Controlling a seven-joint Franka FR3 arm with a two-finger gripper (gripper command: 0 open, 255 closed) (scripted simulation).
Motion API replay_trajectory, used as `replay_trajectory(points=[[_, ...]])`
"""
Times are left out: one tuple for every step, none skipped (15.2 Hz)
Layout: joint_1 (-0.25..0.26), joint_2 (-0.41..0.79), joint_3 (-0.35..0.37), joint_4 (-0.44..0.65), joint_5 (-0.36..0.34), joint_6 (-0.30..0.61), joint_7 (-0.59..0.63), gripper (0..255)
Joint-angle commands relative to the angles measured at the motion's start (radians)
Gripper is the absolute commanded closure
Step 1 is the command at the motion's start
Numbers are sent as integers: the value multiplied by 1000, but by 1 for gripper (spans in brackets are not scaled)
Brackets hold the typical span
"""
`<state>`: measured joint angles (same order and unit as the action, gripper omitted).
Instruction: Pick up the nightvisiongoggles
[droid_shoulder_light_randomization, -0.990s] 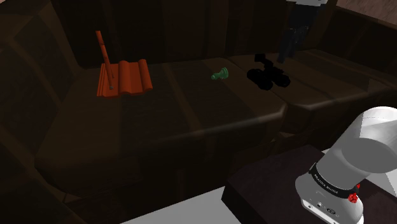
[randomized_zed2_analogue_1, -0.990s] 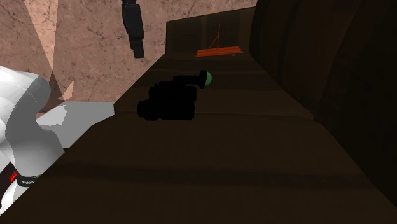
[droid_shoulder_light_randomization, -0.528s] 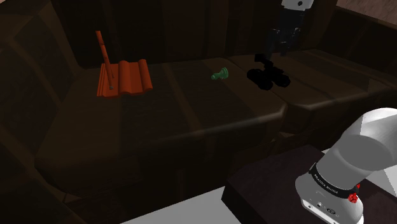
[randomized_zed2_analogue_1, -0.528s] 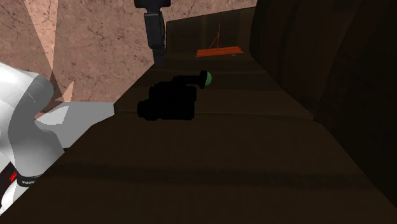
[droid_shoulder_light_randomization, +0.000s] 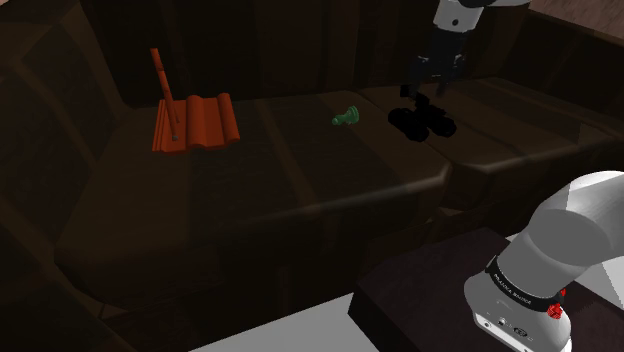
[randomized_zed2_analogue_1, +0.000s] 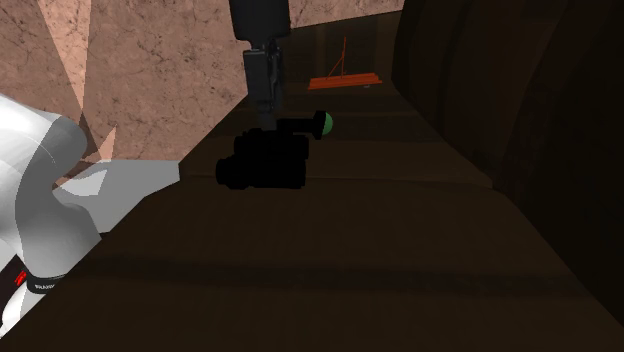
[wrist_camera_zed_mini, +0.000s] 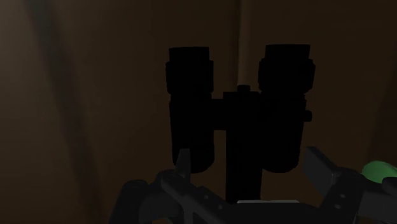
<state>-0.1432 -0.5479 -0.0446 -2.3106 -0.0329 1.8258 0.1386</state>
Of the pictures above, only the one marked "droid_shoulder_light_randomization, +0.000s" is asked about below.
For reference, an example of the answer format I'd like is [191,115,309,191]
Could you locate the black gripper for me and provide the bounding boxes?
[399,28,470,99]

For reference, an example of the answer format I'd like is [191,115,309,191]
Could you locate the orange ridged block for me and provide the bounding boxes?
[151,92,242,155]

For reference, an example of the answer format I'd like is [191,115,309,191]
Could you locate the orange rod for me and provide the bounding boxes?
[149,47,181,143]

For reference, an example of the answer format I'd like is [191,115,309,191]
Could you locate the green chess piece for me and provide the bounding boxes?
[331,105,361,127]

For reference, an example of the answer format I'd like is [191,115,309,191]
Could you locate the dark brown sofa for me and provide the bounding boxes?
[0,0,624,352]

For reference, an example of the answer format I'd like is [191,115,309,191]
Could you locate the black binoculars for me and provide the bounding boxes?
[387,92,458,144]

